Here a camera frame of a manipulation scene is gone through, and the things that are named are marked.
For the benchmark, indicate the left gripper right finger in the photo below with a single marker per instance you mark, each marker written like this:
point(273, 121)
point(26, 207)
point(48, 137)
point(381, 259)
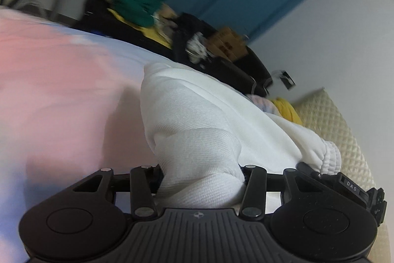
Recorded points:
point(306, 218)

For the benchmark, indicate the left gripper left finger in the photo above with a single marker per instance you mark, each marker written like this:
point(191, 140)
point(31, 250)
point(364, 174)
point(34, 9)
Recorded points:
point(92, 217)

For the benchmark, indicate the black clothes pile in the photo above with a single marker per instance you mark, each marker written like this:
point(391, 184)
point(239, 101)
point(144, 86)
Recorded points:
point(189, 38)

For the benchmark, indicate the yellow cloth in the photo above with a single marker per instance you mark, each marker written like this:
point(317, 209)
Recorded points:
point(286, 110)

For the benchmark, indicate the quilted beige headboard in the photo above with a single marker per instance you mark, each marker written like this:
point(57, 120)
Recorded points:
point(319, 113)

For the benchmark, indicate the black sofa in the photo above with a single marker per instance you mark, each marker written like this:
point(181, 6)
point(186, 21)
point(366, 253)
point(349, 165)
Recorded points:
point(248, 75)

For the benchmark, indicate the wall socket with charger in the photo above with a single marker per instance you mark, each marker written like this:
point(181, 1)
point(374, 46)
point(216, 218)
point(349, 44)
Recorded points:
point(286, 79)

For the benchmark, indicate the pastel tie-dye bed cover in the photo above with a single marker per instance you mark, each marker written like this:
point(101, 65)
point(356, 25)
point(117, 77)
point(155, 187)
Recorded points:
point(70, 105)

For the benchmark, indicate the white zip-up sweatshirt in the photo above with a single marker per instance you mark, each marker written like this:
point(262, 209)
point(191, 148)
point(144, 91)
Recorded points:
point(202, 132)

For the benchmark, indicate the brown paper bag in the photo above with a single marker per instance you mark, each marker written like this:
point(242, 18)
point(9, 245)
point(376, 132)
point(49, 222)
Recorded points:
point(227, 44)

